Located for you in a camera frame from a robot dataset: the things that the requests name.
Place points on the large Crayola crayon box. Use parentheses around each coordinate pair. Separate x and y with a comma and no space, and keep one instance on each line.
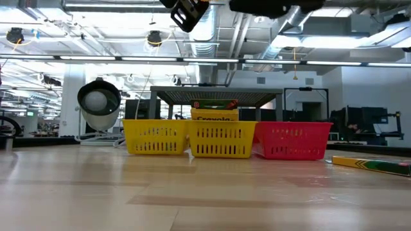
(385,167)
(213,114)

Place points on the yellow plastic basket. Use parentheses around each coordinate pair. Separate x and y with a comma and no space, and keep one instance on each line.
(141,126)
(221,126)

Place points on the red plastic basket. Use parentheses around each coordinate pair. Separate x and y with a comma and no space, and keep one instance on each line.
(289,144)

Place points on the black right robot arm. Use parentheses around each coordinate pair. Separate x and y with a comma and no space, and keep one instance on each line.
(276,8)

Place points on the black ceiling device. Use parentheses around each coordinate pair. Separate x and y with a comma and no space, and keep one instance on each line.
(154,38)
(14,35)

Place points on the grey perforated metal shelf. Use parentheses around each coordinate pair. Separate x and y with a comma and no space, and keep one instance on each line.
(208,96)

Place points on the black background cabinet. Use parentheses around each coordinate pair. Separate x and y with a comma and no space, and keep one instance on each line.
(141,110)

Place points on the long ceiling light strip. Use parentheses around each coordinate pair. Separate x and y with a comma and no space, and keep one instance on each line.
(86,58)

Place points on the white cylindrical spot lamp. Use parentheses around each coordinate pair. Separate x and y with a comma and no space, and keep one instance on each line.
(96,102)

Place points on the person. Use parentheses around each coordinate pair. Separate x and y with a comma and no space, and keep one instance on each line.
(354,127)

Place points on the black robot workstation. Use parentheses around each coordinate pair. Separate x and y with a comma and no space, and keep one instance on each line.
(363,118)

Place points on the silver ventilation duct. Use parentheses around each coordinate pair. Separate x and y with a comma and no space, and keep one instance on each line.
(202,38)

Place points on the black frame stand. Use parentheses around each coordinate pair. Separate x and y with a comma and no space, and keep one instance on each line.
(305,89)

